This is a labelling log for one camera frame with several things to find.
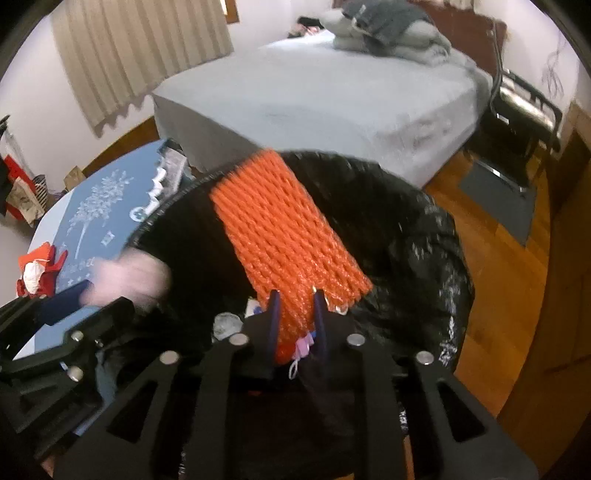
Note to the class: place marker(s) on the white crumpled paper ball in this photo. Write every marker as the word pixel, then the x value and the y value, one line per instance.
pixel 33 274

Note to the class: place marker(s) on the orange foam fruit net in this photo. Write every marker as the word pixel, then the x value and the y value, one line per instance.
pixel 286 230

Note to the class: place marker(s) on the brown paper bag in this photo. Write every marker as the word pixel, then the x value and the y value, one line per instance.
pixel 74 180

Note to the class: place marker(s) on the wooden wardrobe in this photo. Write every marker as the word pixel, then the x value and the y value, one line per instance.
pixel 554 323

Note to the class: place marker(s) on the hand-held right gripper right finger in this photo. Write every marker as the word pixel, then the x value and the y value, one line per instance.
pixel 320 323

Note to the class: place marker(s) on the patterned chair cushion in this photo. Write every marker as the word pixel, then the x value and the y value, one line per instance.
pixel 526 99

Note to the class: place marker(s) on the black folding chair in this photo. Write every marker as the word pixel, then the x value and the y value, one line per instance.
pixel 503 134

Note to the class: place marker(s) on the striped bag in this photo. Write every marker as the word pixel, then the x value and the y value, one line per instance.
pixel 40 191

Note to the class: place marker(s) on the blue tree-print tablecloth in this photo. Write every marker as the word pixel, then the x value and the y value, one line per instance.
pixel 106 217

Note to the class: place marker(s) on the dark grey folded blanket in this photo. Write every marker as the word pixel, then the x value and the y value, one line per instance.
pixel 388 18

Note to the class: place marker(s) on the black trash bin with bag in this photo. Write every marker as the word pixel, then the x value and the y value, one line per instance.
pixel 415 258

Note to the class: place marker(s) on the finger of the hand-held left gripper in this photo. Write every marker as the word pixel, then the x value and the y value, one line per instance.
pixel 64 302
pixel 106 318

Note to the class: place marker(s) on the pink tissue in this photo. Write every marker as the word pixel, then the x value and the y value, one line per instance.
pixel 134 277

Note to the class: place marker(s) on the dark wooden headboard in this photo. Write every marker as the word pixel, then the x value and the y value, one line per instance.
pixel 480 41

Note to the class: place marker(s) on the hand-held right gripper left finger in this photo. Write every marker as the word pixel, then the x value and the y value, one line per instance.
pixel 274 318

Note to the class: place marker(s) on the wooden window frame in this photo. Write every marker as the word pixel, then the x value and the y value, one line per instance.
pixel 232 9

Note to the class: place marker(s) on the bed with grey sheet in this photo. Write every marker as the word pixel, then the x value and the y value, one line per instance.
pixel 323 106

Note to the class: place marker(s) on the grey floor mat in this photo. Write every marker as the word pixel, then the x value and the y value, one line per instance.
pixel 503 203

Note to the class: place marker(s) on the dark clothes behind bed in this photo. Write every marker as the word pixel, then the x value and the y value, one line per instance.
pixel 304 23

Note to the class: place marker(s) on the wide beige curtain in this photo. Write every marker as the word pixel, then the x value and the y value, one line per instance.
pixel 138 55

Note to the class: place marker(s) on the light grey folded duvet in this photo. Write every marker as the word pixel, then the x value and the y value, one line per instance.
pixel 415 46

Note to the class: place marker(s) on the red plastic bag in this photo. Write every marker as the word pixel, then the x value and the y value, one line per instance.
pixel 51 258

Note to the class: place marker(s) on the crumpled clear plastic wrapper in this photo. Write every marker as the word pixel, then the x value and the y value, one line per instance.
pixel 227 325

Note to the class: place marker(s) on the red hanging bag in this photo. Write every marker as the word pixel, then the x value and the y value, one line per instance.
pixel 16 168

